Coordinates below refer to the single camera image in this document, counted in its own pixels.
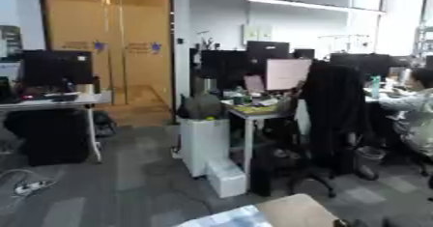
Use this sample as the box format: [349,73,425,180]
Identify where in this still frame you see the white box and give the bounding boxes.
[204,158,249,199]

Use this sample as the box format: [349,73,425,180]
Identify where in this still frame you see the tan cardboard box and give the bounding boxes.
[253,193,342,227]

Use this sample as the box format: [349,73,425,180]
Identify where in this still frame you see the grey bag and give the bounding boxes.
[181,93,225,121]

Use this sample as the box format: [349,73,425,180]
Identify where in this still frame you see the black computer monitor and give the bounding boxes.
[245,40,291,74]
[328,52,394,78]
[197,49,250,91]
[18,49,97,88]

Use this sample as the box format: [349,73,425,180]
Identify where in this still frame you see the small lit screen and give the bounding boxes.
[242,73,268,94]

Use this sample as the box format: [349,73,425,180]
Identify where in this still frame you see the white narrow desk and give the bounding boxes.
[226,105,298,191]

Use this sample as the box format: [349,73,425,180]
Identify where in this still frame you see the lit computer monitor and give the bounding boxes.
[264,58,315,92]

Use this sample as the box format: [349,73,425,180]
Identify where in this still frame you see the black office chair with jacket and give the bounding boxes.
[287,60,383,199]

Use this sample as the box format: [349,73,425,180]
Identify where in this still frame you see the white office desk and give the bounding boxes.
[0,91,114,164]

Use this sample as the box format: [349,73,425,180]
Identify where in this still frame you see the glass door with wood tint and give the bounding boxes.
[35,0,176,107]

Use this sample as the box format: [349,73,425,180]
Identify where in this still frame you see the white ceiling light strip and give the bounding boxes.
[245,0,388,14]

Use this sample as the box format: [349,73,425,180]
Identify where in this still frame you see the teal bottle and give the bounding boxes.
[368,74,383,100]

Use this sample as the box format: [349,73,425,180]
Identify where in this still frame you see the grey waste bin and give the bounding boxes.
[353,146,390,181]

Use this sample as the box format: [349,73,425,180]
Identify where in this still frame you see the person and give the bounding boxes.
[377,67,433,161]

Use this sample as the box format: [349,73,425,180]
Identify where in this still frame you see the white power strip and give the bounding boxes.
[12,179,60,197]

